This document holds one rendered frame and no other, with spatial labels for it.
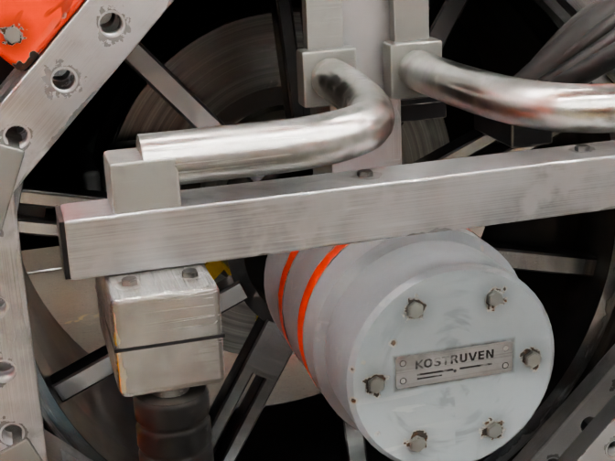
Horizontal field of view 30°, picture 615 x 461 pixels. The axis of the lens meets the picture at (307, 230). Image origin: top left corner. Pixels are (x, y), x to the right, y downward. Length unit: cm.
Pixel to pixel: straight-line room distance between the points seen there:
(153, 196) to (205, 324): 6
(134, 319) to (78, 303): 270
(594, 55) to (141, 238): 30
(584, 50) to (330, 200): 21
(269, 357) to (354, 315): 26
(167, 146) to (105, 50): 19
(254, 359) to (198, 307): 38
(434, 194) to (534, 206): 6
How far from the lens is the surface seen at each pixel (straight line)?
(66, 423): 88
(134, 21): 71
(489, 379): 68
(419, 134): 106
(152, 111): 99
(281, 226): 55
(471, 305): 65
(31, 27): 71
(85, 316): 312
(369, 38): 75
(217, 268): 103
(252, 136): 54
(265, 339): 90
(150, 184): 54
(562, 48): 72
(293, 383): 263
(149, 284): 53
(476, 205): 58
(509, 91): 63
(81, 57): 71
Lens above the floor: 113
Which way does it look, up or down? 18 degrees down
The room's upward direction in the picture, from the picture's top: 3 degrees counter-clockwise
